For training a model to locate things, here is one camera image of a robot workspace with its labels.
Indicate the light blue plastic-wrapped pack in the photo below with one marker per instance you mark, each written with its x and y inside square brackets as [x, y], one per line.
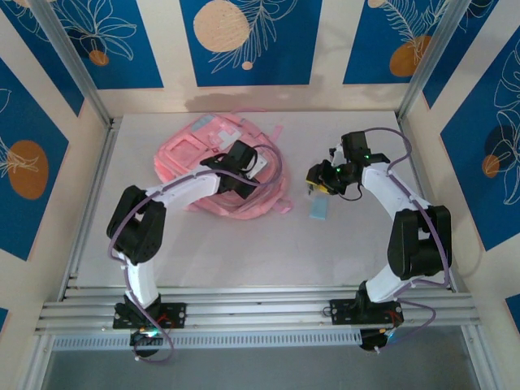
[319, 211]

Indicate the pink student backpack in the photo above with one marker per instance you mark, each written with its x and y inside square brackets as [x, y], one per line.
[183, 154]

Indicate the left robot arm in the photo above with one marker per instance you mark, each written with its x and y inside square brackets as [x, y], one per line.
[138, 227]

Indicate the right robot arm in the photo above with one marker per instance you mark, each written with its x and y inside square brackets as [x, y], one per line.
[418, 243]

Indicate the blue panel with peach circle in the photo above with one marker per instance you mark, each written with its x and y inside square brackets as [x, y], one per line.
[276, 40]

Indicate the black controller module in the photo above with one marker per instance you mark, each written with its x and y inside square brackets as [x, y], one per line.
[373, 341]
[144, 341]

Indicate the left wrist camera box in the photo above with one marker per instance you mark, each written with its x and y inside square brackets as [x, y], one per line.
[256, 166]

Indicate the blue floral wall panel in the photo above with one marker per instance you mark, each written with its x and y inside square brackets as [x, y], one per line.
[134, 48]
[514, 310]
[365, 48]
[3, 321]
[48, 69]
[24, 122]
[467, 170]
[471, 61]

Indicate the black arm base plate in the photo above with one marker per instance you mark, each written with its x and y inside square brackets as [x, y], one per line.
[343, 310]
[174, 315]

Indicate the aluminium frame beams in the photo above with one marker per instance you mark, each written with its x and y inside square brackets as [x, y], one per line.
[260, 308]

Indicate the aluminium frame post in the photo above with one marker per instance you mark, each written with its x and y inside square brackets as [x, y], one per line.
[434, 53]
[69, 53]

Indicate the aluminium frame leg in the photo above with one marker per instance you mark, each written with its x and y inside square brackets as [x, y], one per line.
[38, 361]
[475, 357]

